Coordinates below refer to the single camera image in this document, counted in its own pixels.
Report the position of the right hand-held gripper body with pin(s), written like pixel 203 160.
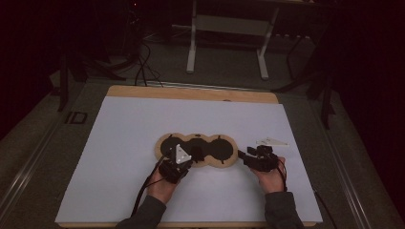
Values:
pixel 262 160

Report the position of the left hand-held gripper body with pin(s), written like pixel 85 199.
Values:
pixel 173 168

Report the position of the wooden three-hole tray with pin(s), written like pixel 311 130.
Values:
pixel 216 149

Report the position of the person's right hand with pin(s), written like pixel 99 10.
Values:
pixel 270 181

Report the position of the person's left hand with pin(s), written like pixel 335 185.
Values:
pixel 160 187

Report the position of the white table mat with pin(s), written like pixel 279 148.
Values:
pixel 143 127

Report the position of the wooden table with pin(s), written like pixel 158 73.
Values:
pixel 191 93

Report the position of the black stand with angled legs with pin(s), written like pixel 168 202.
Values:
pixel 79 70
pixel 321 79

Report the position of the black floor plate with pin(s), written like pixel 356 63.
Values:
pixel 76 117

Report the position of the white metal stand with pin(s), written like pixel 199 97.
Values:
pixel 229 27

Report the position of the metal floor rail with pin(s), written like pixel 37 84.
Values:
pixel 347 178
pixel 28 165

